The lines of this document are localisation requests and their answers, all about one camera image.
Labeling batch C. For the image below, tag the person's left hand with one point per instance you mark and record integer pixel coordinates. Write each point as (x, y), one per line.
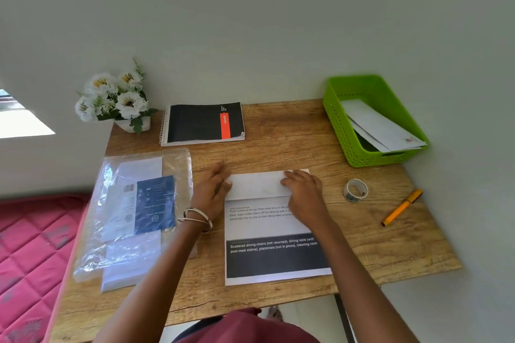
(207, 198)

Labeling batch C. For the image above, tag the person's right hand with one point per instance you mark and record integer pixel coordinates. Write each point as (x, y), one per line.
(308, 200)

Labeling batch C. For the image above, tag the person's right fingers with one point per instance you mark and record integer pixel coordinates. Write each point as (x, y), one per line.
(297, 180)

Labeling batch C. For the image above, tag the person's left thumb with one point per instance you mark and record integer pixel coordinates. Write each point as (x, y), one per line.
(228, 190)

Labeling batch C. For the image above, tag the printed white paper sheet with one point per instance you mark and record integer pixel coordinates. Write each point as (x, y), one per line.
(265, 230)

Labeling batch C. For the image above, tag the person's right forearm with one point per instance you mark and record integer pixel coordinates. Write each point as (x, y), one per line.
(362, 286)

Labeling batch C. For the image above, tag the person's left forearm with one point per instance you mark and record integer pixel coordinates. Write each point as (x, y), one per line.
(161, 282)

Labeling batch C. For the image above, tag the white wrist bangles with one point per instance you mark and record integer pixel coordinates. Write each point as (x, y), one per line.
(197, 215)

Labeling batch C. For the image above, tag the roll of clear tape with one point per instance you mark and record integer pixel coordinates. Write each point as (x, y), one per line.
(351, 192)

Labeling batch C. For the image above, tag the black spiral notebook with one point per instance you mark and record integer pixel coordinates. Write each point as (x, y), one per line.
(201, 123)

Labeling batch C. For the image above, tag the blue and white label card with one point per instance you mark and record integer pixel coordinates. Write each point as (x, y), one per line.
(155, 206)

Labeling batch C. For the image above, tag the green plastic basket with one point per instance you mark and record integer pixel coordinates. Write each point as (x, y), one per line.
(342, 113)

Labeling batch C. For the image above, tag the plain white envelope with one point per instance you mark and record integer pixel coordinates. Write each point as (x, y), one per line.
(364, 134)

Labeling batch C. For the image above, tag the white envelope with red mark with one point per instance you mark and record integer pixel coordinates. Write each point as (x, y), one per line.
(386, 125)

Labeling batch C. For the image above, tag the orange pen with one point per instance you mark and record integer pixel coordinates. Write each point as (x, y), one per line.
(402, 207)

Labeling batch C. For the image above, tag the clear plastic bag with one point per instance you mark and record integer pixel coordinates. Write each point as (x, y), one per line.
(120, 162)

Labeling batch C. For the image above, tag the stack of white envelopes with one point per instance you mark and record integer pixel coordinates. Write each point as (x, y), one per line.
(128, 262)

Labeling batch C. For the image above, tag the person's foot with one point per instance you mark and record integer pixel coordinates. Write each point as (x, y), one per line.
(275, 313)

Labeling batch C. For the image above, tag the maroon shirt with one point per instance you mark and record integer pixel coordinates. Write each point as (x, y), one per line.
(249, 328)

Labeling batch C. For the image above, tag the white flowers in pot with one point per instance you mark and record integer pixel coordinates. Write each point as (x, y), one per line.
(116, 101)

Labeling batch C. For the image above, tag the black table leg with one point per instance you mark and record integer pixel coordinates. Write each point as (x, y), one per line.
(345, 320)

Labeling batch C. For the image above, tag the pink quilted mattress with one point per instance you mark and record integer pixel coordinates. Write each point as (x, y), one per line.
(28, 258)

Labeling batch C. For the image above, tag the window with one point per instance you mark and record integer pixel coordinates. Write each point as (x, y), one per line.
(20, 121)

